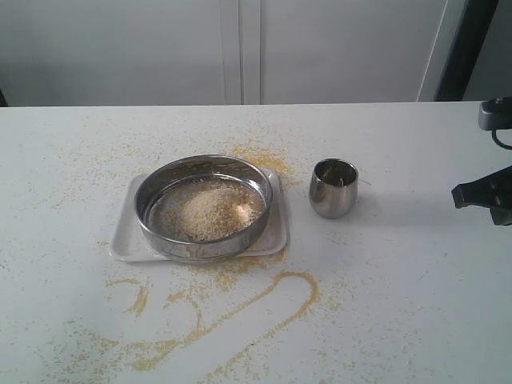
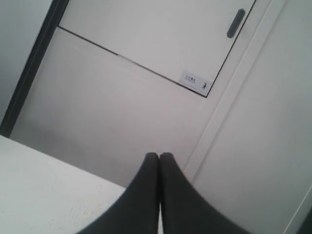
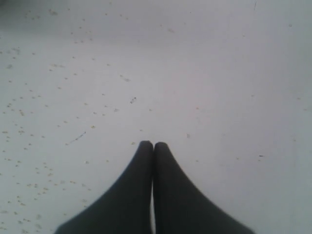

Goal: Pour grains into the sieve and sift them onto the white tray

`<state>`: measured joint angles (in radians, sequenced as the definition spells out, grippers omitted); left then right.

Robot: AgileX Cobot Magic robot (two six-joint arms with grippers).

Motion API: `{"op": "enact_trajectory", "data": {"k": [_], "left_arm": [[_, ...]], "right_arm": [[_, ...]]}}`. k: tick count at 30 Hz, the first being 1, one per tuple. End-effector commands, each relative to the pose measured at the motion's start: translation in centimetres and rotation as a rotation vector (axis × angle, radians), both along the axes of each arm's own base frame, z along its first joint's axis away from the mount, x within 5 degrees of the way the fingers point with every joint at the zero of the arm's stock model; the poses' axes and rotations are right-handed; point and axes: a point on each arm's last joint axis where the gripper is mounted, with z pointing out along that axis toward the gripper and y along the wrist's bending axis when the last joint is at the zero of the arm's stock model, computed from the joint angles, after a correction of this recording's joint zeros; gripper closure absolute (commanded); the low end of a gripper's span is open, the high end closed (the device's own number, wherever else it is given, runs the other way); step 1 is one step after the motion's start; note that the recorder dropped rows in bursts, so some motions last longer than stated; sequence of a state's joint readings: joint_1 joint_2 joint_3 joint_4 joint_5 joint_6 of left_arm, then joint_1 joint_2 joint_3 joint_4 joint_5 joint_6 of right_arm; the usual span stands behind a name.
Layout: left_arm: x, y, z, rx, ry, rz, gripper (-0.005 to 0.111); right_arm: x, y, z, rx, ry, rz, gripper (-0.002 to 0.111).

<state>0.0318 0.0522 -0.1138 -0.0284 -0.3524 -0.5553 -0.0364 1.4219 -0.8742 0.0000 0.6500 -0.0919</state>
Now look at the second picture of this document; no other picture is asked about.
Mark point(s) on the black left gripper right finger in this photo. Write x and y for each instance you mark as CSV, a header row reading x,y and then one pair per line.
x,y
183,209

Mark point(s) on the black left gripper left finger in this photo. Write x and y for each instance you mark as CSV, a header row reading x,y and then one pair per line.
x,y
136,211

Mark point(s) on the small white warning label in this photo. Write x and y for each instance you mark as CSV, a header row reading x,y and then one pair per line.
x,y
195,83

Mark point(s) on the white cabinet door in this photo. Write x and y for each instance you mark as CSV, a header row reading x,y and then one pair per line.
x,y
246,147

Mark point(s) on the dark oval door handle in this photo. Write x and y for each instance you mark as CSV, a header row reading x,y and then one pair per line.
x,y
236,23

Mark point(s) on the dark vertical door frame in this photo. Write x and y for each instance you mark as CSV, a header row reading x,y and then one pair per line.
x,y
32,64

